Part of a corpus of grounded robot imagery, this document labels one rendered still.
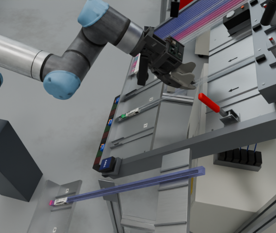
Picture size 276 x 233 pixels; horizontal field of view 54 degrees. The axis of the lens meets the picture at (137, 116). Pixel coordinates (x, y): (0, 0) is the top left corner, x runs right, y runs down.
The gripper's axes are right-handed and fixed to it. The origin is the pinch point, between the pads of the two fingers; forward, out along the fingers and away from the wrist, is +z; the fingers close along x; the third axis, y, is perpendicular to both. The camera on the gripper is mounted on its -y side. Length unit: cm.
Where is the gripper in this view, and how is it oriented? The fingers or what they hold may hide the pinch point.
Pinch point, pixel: (190, 85)
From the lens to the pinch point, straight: 79.5
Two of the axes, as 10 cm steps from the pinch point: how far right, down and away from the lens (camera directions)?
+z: 8.2, 4.6, 3.4
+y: 5.3, -4.2, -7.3
